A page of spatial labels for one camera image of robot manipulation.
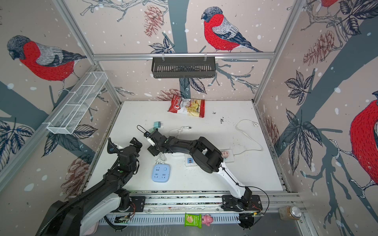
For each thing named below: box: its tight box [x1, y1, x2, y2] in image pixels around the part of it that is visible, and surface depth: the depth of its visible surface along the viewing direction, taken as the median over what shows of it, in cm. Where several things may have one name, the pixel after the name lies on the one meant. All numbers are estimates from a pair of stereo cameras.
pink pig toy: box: [201, 214, 214, 227], surface depth 69 cm
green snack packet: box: [184, 212, 203, 229], surface depth 70 cm
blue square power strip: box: [151, 163, 171, 183], surface depth 83 cm
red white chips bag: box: [167, 94, 206, 118], surface depth 115 cm
